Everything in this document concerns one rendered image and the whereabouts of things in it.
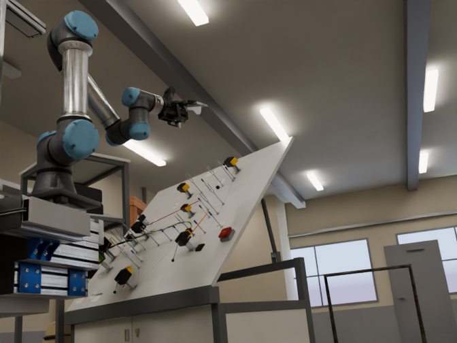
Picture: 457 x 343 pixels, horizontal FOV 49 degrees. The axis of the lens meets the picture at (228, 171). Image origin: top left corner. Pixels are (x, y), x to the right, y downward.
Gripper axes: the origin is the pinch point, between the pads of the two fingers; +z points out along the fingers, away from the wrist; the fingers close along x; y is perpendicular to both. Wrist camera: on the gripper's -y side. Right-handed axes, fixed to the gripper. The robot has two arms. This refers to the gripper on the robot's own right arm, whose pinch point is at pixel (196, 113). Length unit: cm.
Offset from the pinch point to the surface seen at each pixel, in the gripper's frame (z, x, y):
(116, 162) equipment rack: 42, -121, -40
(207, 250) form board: 18, -26, 51
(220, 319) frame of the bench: 8, -14, 83
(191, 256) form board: 18, -36, 51
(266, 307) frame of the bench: 35, -13, 80
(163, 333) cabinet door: 7, -50, 81
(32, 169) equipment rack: 4, -161, -47
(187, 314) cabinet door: 7, -32, 77
